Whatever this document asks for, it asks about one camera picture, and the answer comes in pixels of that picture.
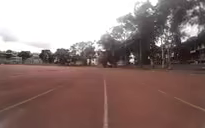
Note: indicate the long multi-storey building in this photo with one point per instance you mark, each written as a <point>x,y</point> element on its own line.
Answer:
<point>203,53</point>

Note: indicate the row of dark trees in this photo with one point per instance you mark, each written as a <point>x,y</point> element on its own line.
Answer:
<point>140,36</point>

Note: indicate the low distant building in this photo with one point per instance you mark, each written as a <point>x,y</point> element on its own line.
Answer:
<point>5,58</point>

